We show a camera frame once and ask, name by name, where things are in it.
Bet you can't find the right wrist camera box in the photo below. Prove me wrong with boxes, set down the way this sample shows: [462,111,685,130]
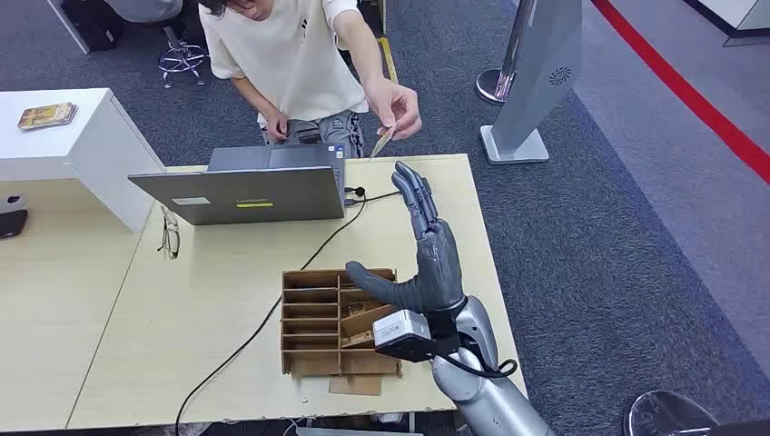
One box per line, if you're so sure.
[371,310,461,363]

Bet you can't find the black laptop power cable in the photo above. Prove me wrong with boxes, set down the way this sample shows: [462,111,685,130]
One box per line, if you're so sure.
[174,186,368,436]

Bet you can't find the brown cardboard piece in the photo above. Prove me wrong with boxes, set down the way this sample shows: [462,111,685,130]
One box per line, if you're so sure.
[329,375,384,397]

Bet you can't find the black hub cable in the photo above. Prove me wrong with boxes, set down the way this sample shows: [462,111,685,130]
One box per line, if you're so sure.
[345,191,401,206]

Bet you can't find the yellow floor tape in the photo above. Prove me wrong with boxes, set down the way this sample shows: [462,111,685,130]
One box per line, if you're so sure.
[377,36,400,84]

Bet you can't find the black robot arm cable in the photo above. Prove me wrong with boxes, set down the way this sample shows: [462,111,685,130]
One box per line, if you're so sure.
[436,345,518,381]

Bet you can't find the chrome stanchion post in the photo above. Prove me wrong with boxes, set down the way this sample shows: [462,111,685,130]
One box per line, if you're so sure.
[475,0,537,106]

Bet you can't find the chrome chair base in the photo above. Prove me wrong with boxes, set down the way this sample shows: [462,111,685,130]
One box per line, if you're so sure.
[158,26,209,90]

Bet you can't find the red floor tape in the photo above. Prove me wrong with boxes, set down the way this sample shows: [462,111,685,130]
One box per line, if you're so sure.
[589,0,770,186]

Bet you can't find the black phone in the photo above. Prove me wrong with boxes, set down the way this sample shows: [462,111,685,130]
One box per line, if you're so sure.
[0,209,29,241]

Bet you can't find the autumn print ID card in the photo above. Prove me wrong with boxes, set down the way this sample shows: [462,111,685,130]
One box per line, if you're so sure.
[368,126,397,161]

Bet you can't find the person's left hand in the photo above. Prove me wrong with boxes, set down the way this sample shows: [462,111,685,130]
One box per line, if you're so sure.
[363,78,423,143]

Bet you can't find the stack of printed cards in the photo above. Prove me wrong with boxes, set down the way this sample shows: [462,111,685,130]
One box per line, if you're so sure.
[16,102,80,133]

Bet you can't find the grey laptop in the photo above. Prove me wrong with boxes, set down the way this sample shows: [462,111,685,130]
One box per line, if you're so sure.
[127,143,349,227]

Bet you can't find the silver kiosk stand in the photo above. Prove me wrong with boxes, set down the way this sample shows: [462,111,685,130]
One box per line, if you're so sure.
[479,0,584,166]

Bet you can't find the wooden card organizer box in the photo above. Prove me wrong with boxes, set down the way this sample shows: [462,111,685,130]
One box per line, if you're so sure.
[280,267,403,379]

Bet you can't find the eyeglasses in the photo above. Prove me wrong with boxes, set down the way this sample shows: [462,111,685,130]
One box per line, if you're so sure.
[157,205,182,261]

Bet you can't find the black bag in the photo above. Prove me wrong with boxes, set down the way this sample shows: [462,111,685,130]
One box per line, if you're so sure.
[60,0,125,55]

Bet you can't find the person in grey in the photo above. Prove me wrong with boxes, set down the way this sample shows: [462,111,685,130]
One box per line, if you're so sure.
[103,0,184,25]

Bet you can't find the white glass platform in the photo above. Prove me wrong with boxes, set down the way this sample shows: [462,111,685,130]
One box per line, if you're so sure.
[682,0,770,48]

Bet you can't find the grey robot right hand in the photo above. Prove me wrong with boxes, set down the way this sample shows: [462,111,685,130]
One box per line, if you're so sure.
[345,160,468,315]

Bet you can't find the white cabinet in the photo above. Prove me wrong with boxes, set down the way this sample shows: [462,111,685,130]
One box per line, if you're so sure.
[0,88,166,234]

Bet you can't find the chrome round base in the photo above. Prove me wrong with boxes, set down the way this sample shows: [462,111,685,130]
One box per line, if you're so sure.
[623,390,721,436]

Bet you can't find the person's right hand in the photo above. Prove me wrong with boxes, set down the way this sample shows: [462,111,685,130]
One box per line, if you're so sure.
[264,110,291,144]

